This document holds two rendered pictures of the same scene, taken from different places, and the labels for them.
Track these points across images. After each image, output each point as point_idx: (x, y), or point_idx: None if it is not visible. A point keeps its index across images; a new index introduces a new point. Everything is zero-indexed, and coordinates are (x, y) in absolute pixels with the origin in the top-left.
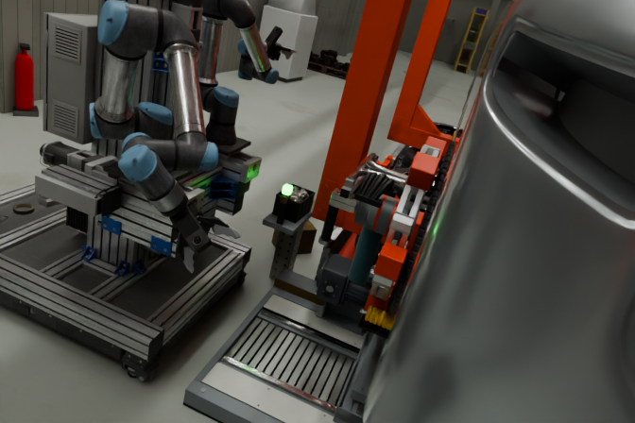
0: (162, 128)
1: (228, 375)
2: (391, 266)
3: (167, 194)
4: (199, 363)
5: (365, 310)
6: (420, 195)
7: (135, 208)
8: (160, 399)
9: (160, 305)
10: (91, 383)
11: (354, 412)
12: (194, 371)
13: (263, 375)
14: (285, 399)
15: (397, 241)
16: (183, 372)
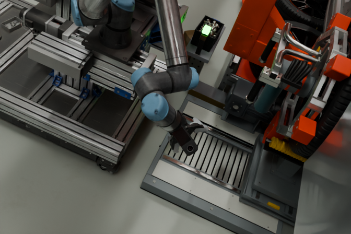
0: (128, 15)
1: (167, 169)
2: (305, 137)
3: (172, 123)
4: (144, 156)
5: (270, 140)
6: (332, 84)
7: (105, 69)
8: (125, 185)
9: (117, 123)
10: (78, 175)
11: (254, 197)
12: (142, 163)
13: (190, 168)
14: (207, 185)
15: None
16: (136, 164)
